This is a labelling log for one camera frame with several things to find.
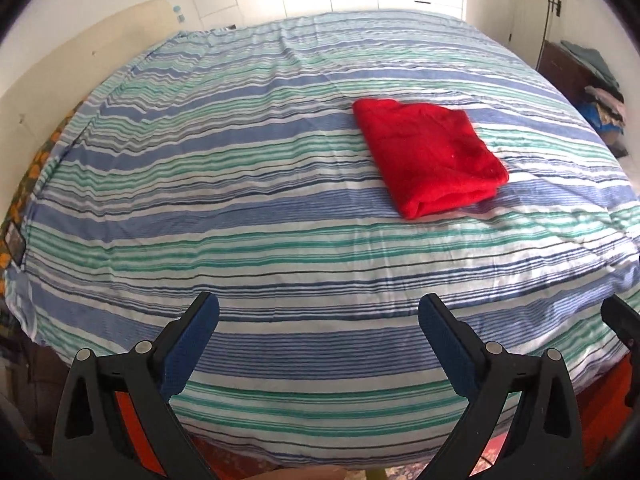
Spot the pile of clothes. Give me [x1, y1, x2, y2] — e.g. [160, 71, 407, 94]
[575, 85, 629, 158]

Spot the red sweater with white animal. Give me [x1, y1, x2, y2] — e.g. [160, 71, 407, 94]
[352, 98, 510, 220]

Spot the blue green striped bed cover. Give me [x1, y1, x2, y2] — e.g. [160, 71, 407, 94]
[7, 8, 640, 456]

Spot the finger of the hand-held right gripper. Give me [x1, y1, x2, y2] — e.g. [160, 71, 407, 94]
[600, 296, 640, 358]

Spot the wooden dresser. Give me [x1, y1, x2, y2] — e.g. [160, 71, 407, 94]
[537, 40, 596, 106]

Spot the patterned rug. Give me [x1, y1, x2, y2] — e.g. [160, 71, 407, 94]
[345, 457, 431, 480]

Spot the person's left hand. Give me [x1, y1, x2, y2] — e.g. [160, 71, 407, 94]
[250, 465, 348, 480]

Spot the orange fleece garment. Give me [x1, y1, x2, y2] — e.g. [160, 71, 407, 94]
[112, 355, 637, 480]

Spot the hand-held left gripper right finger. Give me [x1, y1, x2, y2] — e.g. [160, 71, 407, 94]
[419, 294, 583, 480]

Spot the orange floral bed sheet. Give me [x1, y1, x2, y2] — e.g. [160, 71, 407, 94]
[0, 105, 83, 281]

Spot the teal folded cloth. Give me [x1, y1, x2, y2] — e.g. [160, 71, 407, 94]
[560, 40, 619, 89]

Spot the thin wall cable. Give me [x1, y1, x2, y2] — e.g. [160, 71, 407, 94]
[535, 0, 563, 71]

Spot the beige headboard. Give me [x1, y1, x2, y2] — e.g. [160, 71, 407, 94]
[0, 0, 173, 166]

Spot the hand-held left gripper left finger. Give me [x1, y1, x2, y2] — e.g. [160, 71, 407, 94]
[52, 292, 221, 480]

